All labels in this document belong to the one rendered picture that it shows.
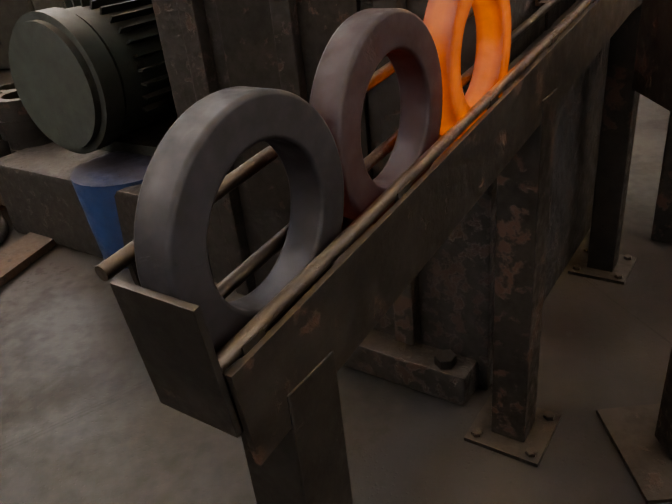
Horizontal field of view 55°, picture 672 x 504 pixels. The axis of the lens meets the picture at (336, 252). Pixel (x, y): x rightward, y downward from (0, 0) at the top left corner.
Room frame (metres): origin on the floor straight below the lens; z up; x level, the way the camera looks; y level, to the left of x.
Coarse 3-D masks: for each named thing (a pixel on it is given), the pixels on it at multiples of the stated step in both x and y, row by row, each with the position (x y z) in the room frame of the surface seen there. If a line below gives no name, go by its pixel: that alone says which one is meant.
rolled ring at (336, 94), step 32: (352, 32) 0.52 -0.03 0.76; (384, 32) 0.53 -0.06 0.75; (416, 32) 0.58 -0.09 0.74; (320, 64) 0.51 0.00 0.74; (352, 64) 0.50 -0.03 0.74; (416, 64) 0.59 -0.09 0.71; (320, 96) 0.49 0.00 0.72; (352, 96) 0.49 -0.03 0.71; (416, 96) 0.60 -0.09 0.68; (352, 128) 0.49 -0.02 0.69; (416, 128) 0.60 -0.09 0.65; (352, 160) 0.48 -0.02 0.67; (352, 192) 0.48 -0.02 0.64
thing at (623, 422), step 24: (648, 0) 0.84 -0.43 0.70; (648, 24) 0.83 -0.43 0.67; (648, 48) 0.82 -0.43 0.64; (648, 72) 0.81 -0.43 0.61; (648, 96) 0.81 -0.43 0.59; (624, 408) 0.84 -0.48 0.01; (648, 408) 0.83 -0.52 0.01; (624, 432) 0.79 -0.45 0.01; (648, 432) 0.78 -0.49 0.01; (624, 456) 0.74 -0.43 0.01; (648, 456) 0.73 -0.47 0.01; (648, 480) 0.68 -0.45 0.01
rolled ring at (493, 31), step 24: (432, 0) 0.65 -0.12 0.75; (456, 0) 0.64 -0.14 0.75; (480, 0) 0.73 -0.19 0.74; (504, 0) 0.74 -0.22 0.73; (432, 24) 0.64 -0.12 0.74; (456, 24) 0.63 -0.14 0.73; (480, 24) 0.75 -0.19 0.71; (504, 24) 0.75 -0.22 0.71; (456, 48) 0.63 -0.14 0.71; (480, 48) 0.76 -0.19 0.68; (504, 48) 0.75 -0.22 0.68; (456, 72) 0.63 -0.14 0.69; (480, 72) 0.75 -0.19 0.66; (504, 72) 0.75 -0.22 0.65; (456, 96) 0.63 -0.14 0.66; (480, 96) 0.72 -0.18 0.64; (456, 120) 0.63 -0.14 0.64
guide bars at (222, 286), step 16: (544, 0) 1.06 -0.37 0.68; (512, 32) 0.91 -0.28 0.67; (464, 80) 0.76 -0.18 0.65; (384, 144) 0.61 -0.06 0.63; (256, 160) 0.49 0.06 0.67; (272, 160) 0.50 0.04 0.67; (368, 160) 0.58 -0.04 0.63; (240, 176) 0.47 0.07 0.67; (224, 192) 0.45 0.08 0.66; (288, 224) 0.49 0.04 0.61; (272, 240) 0.46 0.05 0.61; (112, 256) 0.37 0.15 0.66; (128, 256) 0.38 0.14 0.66; (256, 256) 0.44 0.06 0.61; (96, 272) 0.37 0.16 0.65; (112, 272) 0.36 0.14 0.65; (240, 272) 0.43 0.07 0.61; (224, 288) 0.41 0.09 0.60
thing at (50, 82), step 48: (96, 0) 1.83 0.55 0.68; (144, 0) 1.92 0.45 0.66; (48, 48) 1.71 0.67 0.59; (96, 48) 1.68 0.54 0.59; (144, 48) 1.79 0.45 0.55; (48, 96) 1.75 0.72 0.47; (96, 96) 1.64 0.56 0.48; (144, 96) 1.75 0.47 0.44; (48, 144) 2.04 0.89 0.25; (96, 144) 1.69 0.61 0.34; (144, 144) 1.80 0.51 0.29; (0, 192) 1.92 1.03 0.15; (48, 192) 1.76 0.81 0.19
